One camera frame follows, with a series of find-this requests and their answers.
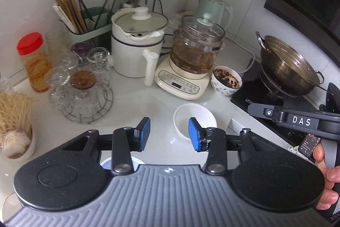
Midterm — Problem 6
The small white bowl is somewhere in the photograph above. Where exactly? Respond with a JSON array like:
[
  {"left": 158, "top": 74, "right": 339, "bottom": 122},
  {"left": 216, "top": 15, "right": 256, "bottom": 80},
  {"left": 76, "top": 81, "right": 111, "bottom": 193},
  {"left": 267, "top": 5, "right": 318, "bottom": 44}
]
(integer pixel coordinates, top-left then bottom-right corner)
[{"left": 173, "top": 103, "right": 218, "bottom": 141}]

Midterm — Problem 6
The person's right hand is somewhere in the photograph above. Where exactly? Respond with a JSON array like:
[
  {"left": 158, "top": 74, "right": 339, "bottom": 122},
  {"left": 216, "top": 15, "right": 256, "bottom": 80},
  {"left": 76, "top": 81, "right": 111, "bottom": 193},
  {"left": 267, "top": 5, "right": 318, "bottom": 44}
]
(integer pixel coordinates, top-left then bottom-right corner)
[{"left": 313, "top": 143, "right": 340, "bottom": 210}]

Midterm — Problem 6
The green chopstick holder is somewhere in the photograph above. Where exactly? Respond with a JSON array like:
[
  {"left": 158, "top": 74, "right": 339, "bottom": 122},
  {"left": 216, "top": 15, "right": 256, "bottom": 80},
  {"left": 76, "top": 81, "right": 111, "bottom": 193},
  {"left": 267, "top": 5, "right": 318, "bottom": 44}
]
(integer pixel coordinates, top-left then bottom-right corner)
[{"left": 52, "top": 0, "right": 115, "bottom": 52}]

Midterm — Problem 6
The wire rack with glass cups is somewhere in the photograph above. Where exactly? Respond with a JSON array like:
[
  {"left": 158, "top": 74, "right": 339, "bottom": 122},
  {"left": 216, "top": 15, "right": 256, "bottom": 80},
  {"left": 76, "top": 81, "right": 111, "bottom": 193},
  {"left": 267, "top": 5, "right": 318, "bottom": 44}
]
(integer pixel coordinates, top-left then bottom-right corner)
[{"left": 45, "top": 43, "right": 113, "bottom": 124}]

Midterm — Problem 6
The red lid plastic jar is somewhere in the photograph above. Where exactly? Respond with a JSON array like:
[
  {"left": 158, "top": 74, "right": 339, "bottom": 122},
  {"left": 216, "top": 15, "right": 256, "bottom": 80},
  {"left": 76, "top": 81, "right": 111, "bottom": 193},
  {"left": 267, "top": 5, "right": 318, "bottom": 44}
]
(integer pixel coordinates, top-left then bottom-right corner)
[{"left": 16, "top": 32, "right": 51, "bottom": 93}]

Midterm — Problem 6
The smartphone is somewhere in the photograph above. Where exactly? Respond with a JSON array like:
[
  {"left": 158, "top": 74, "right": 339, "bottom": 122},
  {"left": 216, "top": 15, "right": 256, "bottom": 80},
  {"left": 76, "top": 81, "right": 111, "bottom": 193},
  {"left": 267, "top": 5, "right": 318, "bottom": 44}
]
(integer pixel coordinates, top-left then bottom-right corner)
[{"left": 298, "top": 134, "right": 321, "bottom": 158}]

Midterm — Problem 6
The mint green electric kettle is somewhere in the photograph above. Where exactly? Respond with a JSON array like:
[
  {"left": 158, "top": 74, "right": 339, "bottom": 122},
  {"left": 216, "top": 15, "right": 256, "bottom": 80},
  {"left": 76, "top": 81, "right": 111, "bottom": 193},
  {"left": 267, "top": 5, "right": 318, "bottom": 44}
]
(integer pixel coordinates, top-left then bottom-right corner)
[{"left": 194, "top": 0, "right": 233, "bottom": 30}]

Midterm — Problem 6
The clear plastic bowl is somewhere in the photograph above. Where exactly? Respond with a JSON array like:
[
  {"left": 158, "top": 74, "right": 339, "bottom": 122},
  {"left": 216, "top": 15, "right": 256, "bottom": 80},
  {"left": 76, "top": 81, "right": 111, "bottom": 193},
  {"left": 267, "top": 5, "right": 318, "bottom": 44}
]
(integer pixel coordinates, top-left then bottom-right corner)
[{"left": 100, "top": 156, "right": 147, "bottom": 172}]

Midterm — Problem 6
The black induction cooktop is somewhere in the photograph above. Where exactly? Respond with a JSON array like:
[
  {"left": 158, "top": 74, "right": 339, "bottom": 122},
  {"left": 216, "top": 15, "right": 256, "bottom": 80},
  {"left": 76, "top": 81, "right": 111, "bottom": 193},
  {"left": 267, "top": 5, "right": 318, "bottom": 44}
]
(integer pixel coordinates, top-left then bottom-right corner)
[{"left": 231, "top": 62, "right": 318, "bottom": 146}]

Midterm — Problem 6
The white electric cooking pot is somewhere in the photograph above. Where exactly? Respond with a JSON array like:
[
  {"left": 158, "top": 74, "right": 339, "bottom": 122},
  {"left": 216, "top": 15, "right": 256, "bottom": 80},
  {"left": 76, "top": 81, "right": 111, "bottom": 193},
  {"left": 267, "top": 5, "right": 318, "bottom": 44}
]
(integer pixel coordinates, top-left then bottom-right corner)
[{"left": 111, "top": 6, "right": 168, "bottom": 86}]

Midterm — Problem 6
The steel wok with lid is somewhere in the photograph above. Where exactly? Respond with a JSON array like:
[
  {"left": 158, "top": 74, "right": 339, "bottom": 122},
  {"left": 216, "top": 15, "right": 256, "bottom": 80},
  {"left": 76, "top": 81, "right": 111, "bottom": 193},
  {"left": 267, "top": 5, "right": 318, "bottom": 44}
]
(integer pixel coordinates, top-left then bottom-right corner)
[{"left": 255, "top": 31, "right": 325, "bottom": 97}]

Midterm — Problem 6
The glass health kettle on base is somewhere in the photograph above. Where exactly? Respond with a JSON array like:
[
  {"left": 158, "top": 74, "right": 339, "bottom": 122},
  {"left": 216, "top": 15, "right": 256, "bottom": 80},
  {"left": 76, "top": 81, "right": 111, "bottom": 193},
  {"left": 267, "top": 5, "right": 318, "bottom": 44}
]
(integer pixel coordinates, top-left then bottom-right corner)
[{"left": 154, "top": 13, "right": 225, "bottom": 100}]

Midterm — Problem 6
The bowl with noodles and onion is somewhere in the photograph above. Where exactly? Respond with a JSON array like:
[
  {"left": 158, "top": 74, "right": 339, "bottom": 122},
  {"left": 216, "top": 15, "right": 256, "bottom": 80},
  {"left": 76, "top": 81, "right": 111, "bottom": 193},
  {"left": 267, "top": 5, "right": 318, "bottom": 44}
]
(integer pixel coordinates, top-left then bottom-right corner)
[{"left": 1, "top": 91, "right": 36, "bottom": 160}]

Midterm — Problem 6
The patterned bowl with dark food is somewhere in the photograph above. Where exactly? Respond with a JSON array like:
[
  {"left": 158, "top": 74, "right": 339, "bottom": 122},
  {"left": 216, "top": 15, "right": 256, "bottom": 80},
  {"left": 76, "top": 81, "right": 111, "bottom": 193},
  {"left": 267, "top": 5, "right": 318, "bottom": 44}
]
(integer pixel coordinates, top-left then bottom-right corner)
[{"left": 210, "top": 65, "right": 243, "bottom": 96}]

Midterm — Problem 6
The white leaf plate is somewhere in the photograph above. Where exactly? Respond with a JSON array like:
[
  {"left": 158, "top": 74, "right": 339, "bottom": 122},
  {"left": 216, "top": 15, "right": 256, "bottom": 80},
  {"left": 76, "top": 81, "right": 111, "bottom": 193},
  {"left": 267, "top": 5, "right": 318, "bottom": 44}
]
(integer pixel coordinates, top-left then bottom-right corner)
[{"left": 2, "top": 193, "right": 23, "bottom": 222}]

